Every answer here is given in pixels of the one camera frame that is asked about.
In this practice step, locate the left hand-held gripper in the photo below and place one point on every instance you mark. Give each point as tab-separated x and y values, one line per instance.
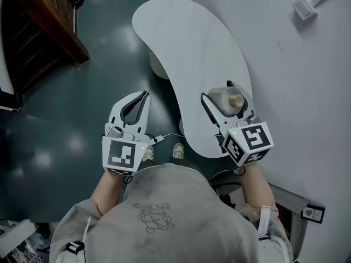
122	153

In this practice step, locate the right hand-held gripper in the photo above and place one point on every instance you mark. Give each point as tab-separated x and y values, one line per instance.
255	140

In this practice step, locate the clear bottle with gold cap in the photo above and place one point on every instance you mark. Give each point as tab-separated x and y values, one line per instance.
222	99

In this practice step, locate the person's left forearm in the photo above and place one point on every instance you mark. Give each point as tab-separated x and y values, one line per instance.
109	193

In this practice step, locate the person's right forearm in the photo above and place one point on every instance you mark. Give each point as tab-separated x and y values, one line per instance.
257	188

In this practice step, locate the white kidney-shaped table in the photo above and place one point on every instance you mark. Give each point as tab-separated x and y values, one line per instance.
186	42

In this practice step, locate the white power strip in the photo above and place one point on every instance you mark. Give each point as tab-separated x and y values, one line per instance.
157	139

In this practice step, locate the person's left shoe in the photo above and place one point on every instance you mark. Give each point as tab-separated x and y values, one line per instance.
148	153

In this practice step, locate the person's shoe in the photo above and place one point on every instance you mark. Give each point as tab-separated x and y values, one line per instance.
148	153
178	151

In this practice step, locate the person's right shoe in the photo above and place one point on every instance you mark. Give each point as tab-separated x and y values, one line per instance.
178	151

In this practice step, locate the dark wooden cabinet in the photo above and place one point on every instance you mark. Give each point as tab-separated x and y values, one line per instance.
35	37

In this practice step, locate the person's grey printed shirt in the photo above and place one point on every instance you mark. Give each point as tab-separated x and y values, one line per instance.
170	229

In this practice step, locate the black framed picture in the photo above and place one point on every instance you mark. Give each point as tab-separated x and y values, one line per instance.
313	214

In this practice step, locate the white wall switch box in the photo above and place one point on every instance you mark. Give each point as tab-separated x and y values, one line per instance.
303	7

